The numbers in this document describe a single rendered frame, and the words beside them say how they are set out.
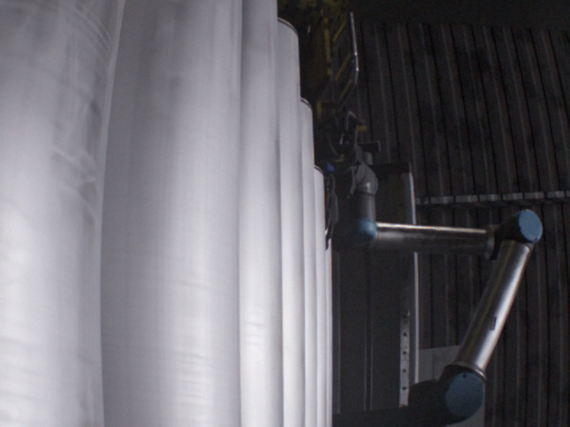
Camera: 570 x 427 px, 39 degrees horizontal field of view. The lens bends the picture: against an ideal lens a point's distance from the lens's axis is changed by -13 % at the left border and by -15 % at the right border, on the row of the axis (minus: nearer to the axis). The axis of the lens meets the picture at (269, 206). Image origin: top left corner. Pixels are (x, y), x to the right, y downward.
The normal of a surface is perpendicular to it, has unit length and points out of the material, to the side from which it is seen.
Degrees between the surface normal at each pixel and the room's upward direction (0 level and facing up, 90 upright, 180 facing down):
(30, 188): 90
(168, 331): 90
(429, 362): 90
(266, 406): 90
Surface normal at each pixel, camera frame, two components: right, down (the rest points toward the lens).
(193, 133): 0.68, -0.25
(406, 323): -0.29, -0.32
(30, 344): 0.88, -0.17
